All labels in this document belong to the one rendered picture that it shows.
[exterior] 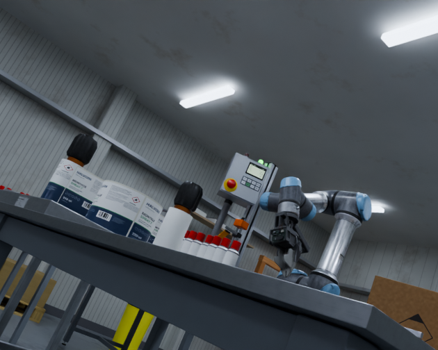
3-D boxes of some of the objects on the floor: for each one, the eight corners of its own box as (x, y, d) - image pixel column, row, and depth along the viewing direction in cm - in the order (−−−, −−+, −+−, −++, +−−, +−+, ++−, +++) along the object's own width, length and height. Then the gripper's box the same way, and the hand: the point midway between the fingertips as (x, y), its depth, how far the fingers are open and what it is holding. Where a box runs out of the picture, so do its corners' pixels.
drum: (101, 345, 597) (124, 298, 616) (126, 354, 616) (147, 309, 635) (112, 354, 565) (135, 305, 583) (139, 364, 584) (160, 315, 602)
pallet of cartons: (24, 307, 630) (43, 272, 645) (41, 324, 550) (62, 283, 565) (-84, 267, 564) (-60, 228, 578) (-83, 279, 483) (-55, 234, 498)
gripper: (269, 214, 161) (263, 271, 150) (290, 208, 156) (286, 267, 145) (283, 224, 166) (278, 280, 155) (304, 219, 161) (302, 278, 150)
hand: (287, 273), depth 152 cm, fingers closed
